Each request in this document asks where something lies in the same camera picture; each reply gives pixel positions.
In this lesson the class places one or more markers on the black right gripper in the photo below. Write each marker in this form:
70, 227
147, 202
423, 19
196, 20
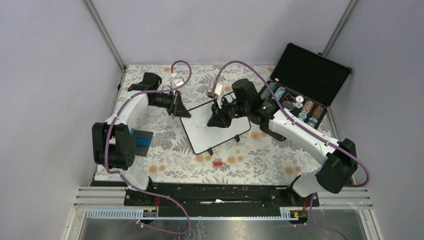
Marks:
217, 119

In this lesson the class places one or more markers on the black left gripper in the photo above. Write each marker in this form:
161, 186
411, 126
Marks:
177, 108

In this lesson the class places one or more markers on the small white whiteboard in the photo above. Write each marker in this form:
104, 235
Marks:
203, 139

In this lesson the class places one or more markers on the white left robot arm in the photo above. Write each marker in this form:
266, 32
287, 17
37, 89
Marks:
113, 140

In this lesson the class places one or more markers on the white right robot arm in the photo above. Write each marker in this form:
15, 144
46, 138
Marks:
336, 158

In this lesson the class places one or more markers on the floral patterned table mat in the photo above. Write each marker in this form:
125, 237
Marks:
256, 159

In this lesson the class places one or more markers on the teal poker chip stack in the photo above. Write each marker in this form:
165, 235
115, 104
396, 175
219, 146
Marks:
267, 93

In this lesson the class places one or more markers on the grey lego baseplate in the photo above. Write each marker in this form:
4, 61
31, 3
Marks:
141, 151

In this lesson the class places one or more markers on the blue poker chip stack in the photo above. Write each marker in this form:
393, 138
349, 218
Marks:
279, 93

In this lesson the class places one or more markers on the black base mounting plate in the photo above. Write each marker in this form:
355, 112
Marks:
218, 200

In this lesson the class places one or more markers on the pink poker chip stack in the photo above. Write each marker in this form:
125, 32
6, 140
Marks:
304, 112

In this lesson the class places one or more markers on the black poker chip case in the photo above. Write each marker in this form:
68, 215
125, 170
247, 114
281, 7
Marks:
308, 76

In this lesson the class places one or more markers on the brown poker chip stack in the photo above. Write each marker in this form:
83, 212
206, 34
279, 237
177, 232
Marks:
315, 116

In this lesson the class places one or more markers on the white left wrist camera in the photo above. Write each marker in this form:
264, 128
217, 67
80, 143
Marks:
176, 81

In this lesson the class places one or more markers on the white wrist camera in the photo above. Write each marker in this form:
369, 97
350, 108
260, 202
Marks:
176, 81
216, 93

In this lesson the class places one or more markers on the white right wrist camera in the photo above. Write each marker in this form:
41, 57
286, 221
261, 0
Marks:
216, 93

